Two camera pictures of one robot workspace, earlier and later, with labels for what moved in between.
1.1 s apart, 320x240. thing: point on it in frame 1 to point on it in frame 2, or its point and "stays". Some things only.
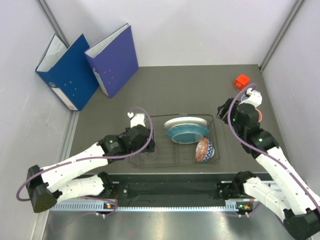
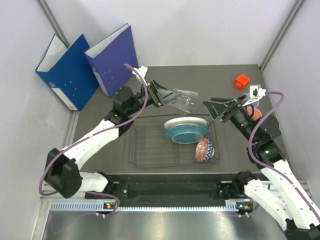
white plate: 185,120 stays
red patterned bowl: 201,149 stays
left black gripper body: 149,148 to 152,99
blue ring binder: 67,71 stays
